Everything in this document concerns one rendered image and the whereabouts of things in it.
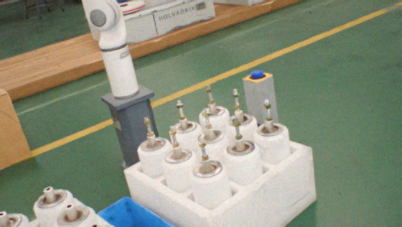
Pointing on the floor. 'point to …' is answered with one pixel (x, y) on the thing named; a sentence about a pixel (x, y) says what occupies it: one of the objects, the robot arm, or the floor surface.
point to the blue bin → (131, 215)
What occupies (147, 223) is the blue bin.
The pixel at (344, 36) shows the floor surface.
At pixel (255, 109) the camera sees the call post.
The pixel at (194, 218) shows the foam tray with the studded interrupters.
